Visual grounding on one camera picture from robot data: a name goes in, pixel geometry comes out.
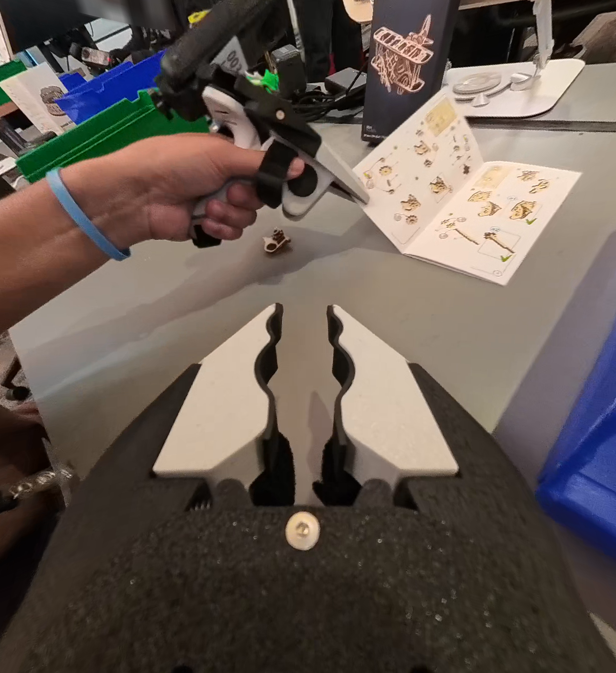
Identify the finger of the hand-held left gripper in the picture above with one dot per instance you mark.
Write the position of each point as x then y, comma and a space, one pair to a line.
339, 176

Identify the white instruction booklet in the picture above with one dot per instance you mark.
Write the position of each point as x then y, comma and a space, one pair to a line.
471, 210

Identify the blue plastic bin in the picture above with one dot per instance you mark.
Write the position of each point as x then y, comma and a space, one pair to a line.
113, 89
602, 447

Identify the tan wooden tabletop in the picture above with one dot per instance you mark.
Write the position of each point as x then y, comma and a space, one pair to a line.
358, 8

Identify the dark grey device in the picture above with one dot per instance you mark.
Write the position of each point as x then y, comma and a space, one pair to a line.
289, 68

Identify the wooden frame piece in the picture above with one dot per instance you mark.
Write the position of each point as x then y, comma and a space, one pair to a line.
276, 243

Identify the blue wristband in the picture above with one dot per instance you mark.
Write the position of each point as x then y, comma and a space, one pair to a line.
76, 213

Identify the person's left hand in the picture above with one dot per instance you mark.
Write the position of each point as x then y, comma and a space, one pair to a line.
155, 189

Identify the white printed leaflet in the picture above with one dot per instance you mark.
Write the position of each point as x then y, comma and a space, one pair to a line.
34, 100

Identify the grey power adapter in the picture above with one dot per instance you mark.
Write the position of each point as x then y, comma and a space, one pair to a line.
346, 80

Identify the white rounded base plate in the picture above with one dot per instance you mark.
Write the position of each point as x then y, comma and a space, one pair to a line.
539, 89

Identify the large black monitor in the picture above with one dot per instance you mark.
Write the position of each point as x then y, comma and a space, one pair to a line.
66, 16

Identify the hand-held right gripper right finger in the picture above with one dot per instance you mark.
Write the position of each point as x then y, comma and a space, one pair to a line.
397, 420

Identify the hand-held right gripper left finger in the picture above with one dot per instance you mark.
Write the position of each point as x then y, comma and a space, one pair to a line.
213, 420

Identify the person's left forearm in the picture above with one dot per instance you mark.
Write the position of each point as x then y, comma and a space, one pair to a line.
24, 263

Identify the silver round disc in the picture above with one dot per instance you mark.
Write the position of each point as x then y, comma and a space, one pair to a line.
476, 84

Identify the black model kit box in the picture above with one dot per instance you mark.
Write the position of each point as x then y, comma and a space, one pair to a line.
408, 63

